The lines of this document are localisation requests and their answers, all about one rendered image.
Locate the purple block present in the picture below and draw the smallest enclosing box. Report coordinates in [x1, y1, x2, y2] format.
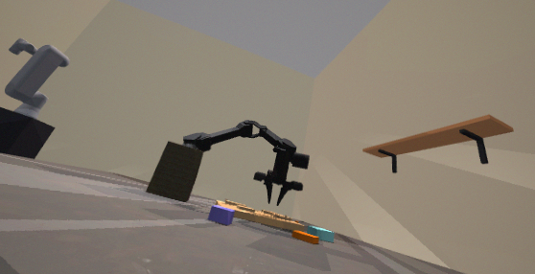
[207, 206, 236, 225]

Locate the orange flat block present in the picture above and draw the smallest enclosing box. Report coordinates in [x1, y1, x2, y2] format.
[291, 231, 319, 243]

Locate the light blue flat block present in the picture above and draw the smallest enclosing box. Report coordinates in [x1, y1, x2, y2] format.
[307, 226, 335, 242]

